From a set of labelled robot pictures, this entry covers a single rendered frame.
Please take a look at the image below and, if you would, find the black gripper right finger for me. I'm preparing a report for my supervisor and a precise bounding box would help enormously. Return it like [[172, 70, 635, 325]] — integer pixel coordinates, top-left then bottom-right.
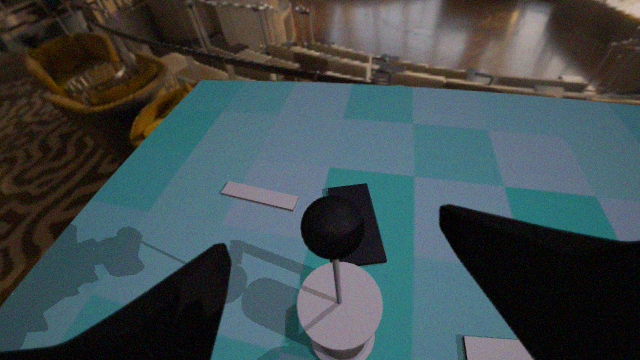
[[439, 204, 640, 360]]

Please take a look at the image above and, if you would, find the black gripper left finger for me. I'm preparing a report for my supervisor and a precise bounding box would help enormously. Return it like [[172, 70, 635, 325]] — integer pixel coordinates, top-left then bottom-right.
[[0, 243, 232, 360]]

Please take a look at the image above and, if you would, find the grey flat rectangular bar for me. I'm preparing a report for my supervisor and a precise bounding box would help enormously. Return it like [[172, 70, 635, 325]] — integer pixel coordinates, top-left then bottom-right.
[[221, 181, 299, 212], [463, 336, 534, 360]]

